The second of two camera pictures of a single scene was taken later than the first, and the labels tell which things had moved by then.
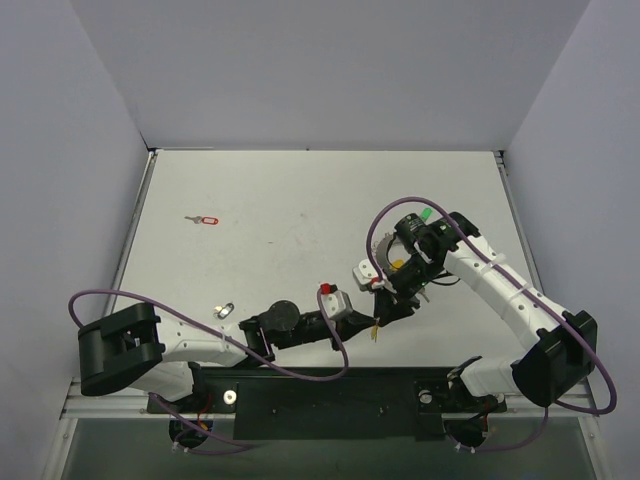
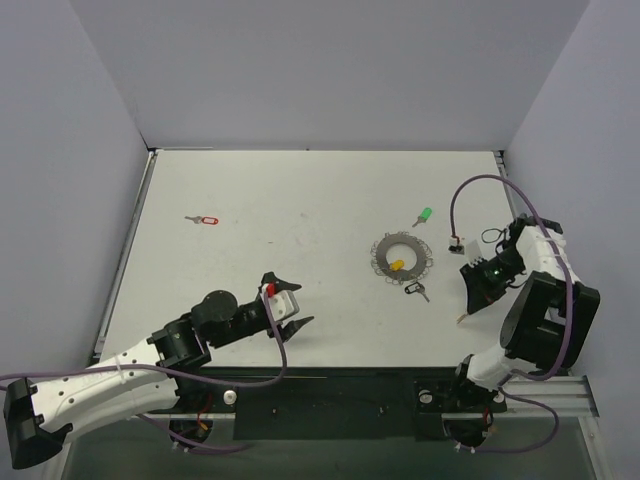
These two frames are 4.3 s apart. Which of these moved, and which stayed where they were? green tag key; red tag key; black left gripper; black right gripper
Moved: black right gripper; black left gripper
Stayed: red tag key; green tag key
